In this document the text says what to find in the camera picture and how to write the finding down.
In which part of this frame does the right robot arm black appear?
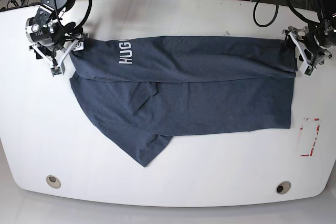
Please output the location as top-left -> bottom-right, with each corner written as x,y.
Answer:
25,0 -> 92,76

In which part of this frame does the left table cable grommet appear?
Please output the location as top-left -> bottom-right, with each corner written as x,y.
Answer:
46,175 -> 61,189

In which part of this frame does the right table cable grommet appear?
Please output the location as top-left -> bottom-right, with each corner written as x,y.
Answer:
276,181 -> 291,195

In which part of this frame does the red tape rectangle marking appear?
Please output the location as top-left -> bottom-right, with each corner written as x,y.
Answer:
298,118 -> 321,157

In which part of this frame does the table cable grommet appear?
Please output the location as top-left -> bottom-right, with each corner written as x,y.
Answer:
46,175 -> 61,189
276,181 -> 291,195

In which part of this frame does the dark blue T-shirt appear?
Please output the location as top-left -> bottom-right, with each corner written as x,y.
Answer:
70,36 -> 297,166

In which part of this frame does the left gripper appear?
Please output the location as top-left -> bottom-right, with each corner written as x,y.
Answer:
282,26 -> 332,73

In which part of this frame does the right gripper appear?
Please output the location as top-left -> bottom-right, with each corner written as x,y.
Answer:
29,33 -> 89,68

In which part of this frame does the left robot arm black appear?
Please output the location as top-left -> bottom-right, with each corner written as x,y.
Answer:
282,0 -> 335,76

